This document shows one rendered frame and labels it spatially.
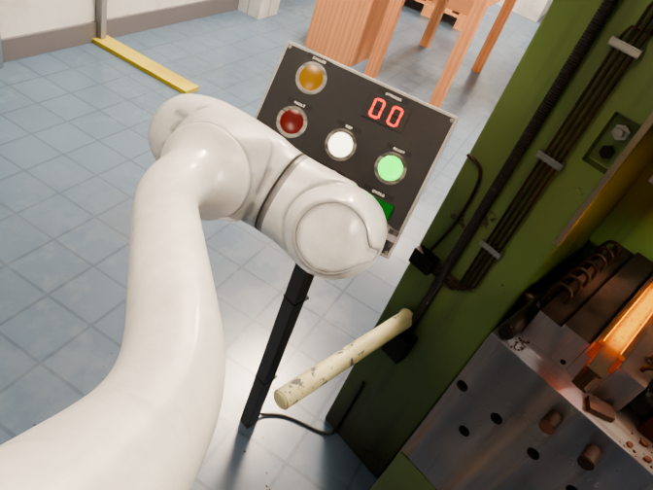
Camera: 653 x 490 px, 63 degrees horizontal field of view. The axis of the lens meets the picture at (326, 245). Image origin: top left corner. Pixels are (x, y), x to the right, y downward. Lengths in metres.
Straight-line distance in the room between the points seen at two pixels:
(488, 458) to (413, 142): 0.65
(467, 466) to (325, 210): 0.84
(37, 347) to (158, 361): 1.66
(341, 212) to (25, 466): 0.36
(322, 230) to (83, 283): 1.67
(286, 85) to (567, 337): 0.68
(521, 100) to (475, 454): 0.71
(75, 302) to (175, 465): 1.81
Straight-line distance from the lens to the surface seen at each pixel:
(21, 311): 2.04
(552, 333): 1.04
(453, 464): 1.26
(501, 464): 1.18
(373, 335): 1.28
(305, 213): 0.51
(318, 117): 0.99
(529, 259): 1.17
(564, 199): 1.11
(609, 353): 0.99
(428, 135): 0.97
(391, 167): 0.96
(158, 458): 0.25
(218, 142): 0.54
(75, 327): 1.98
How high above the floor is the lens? 1.55
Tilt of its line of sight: 39 degrees down
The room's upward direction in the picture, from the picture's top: 22 degrees clockwise
